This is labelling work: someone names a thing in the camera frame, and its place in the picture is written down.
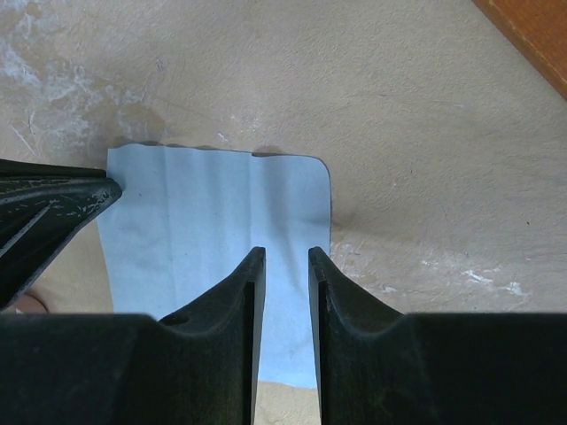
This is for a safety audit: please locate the pink glasses case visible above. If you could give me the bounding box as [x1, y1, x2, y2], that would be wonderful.
[13, 293, 49, 314]

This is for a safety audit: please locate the wooden three-tier shelf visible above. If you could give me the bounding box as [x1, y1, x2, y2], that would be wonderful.
[473, 0, 567, 97]

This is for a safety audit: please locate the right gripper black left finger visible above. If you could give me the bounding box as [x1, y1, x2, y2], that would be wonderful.
[160, 247, 266, 424]

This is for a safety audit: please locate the blue cleaning cloth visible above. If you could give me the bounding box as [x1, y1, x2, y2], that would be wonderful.
[97, 144, 331, 388]

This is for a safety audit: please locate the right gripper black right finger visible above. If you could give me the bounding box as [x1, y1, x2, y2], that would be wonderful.
[308, 247, 401, 424]

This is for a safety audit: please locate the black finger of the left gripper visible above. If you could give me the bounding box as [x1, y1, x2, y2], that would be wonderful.
[1, 159, 122, 309]

